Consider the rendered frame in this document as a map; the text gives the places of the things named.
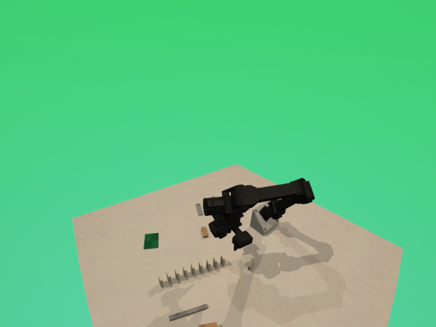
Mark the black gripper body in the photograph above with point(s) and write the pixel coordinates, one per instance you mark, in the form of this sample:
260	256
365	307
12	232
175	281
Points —
240	239

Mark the dark green flat square mat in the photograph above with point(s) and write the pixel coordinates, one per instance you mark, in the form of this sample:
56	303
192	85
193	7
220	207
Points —
151	241

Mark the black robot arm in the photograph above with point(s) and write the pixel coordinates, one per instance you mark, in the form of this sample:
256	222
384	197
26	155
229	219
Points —
243	197

